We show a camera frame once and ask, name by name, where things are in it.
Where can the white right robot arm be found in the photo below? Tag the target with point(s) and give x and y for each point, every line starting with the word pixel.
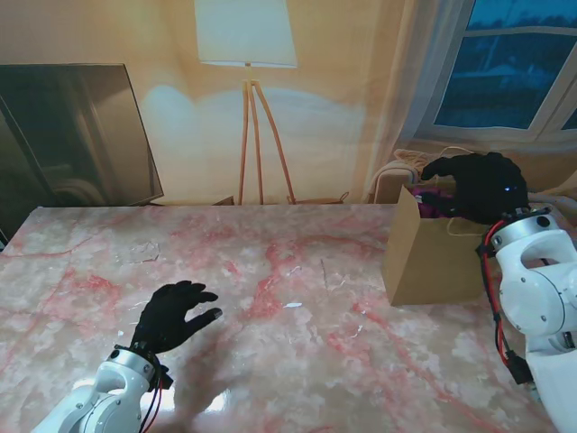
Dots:
pixel 536 293

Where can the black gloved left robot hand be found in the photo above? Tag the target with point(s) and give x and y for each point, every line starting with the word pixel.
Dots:
pixel 173 318

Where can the white shade tripod floor lamp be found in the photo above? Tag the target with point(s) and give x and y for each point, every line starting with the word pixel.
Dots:
pixel 245 31

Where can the kraft paper bag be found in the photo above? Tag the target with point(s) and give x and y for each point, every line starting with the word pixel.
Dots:
pixel 428 261

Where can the white framed window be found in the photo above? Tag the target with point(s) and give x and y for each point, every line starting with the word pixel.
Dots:
pixel 496 81

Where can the beige knitted cushion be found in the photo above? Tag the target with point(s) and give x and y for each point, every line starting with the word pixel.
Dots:
pixel 408 158

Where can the magenta purple shorts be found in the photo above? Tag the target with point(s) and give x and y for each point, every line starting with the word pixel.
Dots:
pixel 430 203

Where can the beige armchair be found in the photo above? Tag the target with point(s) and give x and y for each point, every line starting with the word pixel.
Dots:
pixel 550 189

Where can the dark flat screen television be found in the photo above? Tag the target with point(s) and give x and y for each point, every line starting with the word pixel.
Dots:
pixel 67 135

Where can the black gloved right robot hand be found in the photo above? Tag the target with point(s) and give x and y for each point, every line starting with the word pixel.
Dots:
pixel 487 185

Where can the sheer cream curtain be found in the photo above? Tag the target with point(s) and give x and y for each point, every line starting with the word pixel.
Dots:
pixel 405 90

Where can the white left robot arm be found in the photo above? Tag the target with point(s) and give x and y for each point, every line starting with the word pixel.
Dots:
pixel 103 392

